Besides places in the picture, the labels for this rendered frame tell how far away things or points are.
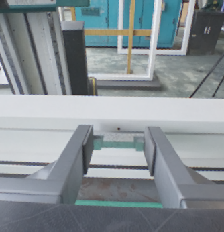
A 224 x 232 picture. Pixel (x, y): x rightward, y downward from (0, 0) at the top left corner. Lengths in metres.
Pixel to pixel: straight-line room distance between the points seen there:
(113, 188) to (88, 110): 0.10
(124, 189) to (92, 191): 0.04
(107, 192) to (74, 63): 1.06
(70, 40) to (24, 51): 0.28
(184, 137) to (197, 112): 0.03
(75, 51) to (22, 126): 1.01
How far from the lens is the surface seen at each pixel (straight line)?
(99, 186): 0.21
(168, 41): 3.91
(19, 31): 1.10
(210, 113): 0.20
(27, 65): 1.15
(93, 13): 3.72
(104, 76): 2.25
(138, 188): 0.21
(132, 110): 0.18
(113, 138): 0.16
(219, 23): 3.91
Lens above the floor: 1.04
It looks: 38 degrees down
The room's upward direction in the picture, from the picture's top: straight up
